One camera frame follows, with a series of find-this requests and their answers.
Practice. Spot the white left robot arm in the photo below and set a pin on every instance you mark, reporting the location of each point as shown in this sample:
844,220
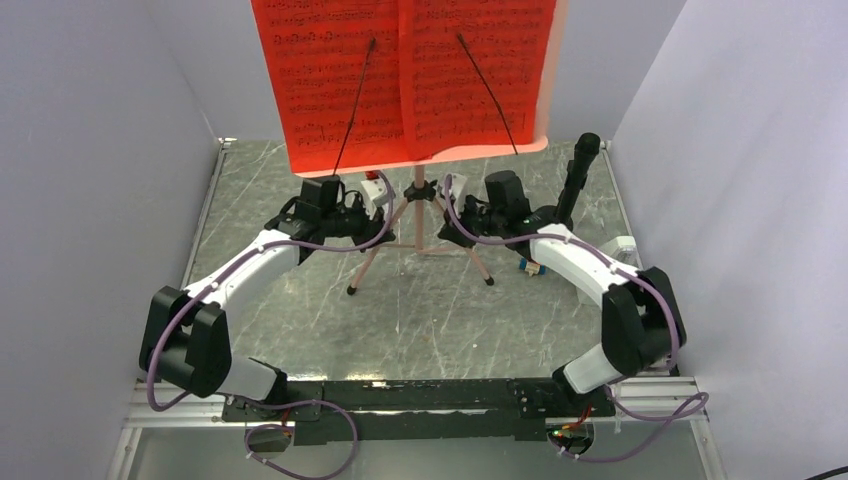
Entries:
187,339

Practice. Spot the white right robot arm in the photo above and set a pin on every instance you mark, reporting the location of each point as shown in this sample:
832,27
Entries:
641,325

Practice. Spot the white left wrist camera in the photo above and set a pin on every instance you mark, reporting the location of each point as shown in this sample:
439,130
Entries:
375,190

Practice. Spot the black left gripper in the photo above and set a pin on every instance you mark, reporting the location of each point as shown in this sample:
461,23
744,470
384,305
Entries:
370,228

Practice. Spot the black recorder on round base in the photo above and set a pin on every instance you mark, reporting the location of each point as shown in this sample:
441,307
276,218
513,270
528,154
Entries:
585,151

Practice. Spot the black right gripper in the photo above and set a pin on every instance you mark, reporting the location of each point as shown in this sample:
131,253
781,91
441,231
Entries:
451,232

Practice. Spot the red blue toy block car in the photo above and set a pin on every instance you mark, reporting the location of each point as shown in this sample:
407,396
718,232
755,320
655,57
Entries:
531,268

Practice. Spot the red sheet music page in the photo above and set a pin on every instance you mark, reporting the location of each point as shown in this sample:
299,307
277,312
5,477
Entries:
471,76
334,71

